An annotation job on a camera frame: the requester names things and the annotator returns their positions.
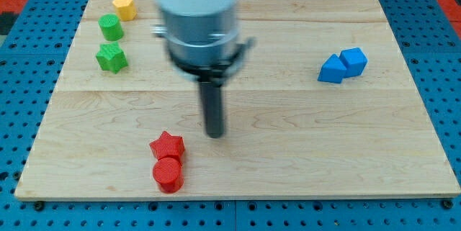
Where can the wooden board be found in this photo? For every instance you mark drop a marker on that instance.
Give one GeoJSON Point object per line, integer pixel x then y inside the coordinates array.
{"type": "Point", "coordinates": [288, 136]}

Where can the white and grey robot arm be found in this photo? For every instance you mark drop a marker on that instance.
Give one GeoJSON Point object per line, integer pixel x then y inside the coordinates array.
{"type": "Point", "coordinates": [201, 38]}

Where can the yellow hexagon block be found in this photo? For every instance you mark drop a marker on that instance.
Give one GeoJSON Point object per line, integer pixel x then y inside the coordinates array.
{"type": "Point", "coordinates": [125, 9]}

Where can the blue cube block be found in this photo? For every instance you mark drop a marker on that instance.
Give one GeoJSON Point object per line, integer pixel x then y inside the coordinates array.
{"type": "Point", "coordinates": [354, 60]}

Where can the red cylinder block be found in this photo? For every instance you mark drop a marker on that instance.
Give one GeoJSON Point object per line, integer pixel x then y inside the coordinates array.
{"type": "Point", "coordinates": [167, 173]}

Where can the green star block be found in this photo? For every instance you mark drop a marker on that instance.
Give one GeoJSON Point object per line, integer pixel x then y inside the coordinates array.
{"type": "Point", "coordinates": [111, 57]}

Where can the red star block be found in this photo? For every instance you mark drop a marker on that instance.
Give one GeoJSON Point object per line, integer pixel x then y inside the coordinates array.
{"type": "Point", "coordinates": [168, 146]}

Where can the green cylinder block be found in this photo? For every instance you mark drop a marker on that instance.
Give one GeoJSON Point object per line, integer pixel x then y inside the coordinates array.
{"type": "Point", "coordinates": [111, 28]}

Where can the blue triangle block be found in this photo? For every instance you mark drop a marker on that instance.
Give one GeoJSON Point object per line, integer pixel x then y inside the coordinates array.
{"type": "Point", "coordinates": [333, 70]}

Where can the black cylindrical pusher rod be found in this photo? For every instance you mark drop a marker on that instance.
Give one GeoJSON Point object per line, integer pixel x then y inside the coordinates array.
{"type": "Point", "coordinates": [212, 107]}

